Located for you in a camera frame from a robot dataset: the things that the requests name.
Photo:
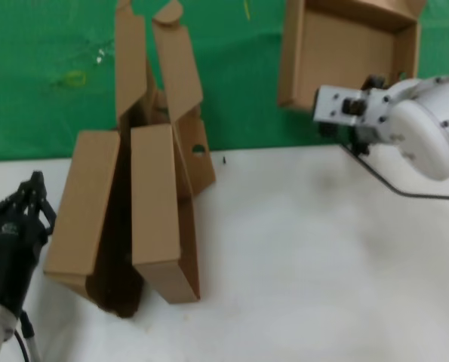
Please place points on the silver right wrist bracket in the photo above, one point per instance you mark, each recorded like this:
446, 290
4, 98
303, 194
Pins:
333, 102

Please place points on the green table cloth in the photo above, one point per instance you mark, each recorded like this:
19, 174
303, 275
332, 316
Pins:
28, 113

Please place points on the yellow tape square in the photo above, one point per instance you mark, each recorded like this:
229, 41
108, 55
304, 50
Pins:
84, 80

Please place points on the small black screw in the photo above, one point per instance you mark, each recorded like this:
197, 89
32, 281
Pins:
224, 160

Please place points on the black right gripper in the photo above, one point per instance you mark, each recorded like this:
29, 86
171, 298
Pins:
328, 130

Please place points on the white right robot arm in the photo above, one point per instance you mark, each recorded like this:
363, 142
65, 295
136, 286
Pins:
424, 132

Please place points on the shallow cardboard box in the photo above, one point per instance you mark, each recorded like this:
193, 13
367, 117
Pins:
341, 56

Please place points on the small white paper scrap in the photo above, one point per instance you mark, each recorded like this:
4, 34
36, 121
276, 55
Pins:
99, 58

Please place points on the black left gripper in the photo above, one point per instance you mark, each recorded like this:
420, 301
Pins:
14, 256

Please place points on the large open cardboard box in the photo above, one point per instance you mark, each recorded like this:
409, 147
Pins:
92, 207

